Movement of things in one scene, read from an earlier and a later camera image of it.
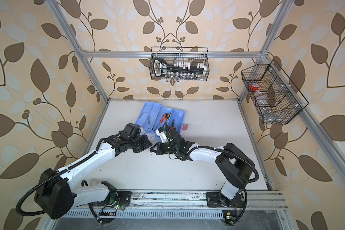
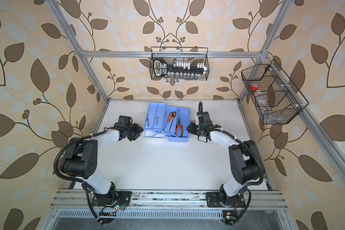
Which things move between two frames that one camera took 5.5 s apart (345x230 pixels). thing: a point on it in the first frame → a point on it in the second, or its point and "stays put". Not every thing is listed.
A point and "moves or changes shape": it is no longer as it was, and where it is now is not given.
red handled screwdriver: (163, 118) → (170, 116)
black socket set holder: (179, 70) stays put
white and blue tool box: (154, 116) moves or changes shape
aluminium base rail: (199, 200) stays put
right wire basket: (274, 95) stays put
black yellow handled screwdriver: (167, 117) → (173, 118)
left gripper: (146, 144) → (139, 130)
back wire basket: (179, 63) stays put
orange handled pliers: (172, 124) → (181, 126)
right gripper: (159, 151) → (191, 129)
